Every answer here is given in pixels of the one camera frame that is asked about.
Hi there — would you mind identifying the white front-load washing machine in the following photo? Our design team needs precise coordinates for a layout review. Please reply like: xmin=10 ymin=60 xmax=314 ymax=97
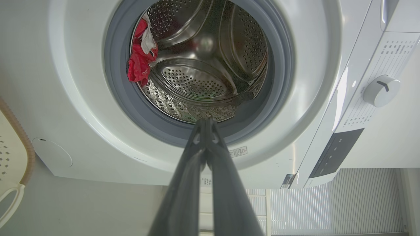
xmin=0 ymin=0 xmax=420 ymax=189

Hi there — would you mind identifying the dark grey control display panel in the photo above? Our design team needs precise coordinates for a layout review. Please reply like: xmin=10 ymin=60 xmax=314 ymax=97
xmin=308 ymin=128 xmax=365 ymax=179

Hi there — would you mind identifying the white detergent drawer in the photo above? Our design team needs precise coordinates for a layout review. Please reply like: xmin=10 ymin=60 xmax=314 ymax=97
xmin=380 ymin=0 xmax=420 ymax=32

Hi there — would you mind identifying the round white filter cover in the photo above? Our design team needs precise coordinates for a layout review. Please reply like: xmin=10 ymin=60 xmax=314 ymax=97
xmin=32 ymin=138 xmax=73 ymax=168

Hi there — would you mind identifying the white perforated laundry basket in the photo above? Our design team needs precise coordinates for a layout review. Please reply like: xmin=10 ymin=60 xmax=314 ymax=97
xmin=0 ymin=97 xmax=36 ymax=230

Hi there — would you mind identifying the grey rubber door gasket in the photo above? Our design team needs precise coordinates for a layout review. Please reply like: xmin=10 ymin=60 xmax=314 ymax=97
xmin=104 ymin=0 xmax=295 ymax=148

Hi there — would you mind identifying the stainless steel washing machine drum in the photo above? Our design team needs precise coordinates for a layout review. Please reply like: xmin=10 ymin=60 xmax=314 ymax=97
xmin=130 ymin=0 xmax=269 ymax=124

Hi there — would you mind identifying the white washing machine dial knob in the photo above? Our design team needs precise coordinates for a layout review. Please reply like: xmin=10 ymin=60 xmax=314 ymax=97
xmin=363 ymin=75 xmax=401 ymax=108

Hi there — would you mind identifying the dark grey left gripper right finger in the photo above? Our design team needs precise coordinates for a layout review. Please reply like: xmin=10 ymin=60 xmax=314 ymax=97
xmin=206 ymin=119 xmax=264 ymax=236

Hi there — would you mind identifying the red garment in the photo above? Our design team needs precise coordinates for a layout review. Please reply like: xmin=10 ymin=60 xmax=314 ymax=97
xmin=127 ymin=13 xmax=159 ymax=87

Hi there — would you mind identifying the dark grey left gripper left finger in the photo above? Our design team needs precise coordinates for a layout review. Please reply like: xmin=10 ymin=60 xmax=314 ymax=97
xmin=148 ymin=119 xmax=207 ymax=236

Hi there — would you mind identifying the small dark corner label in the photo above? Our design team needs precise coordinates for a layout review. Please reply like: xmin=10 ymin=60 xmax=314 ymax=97
xmin=280 ymin=174 xmax=296 ymax=189

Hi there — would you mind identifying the grey warning sticker with triangle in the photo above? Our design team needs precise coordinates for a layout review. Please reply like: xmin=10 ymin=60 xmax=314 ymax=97
xmin=229 ymin=146 xmax=248 ymax=158

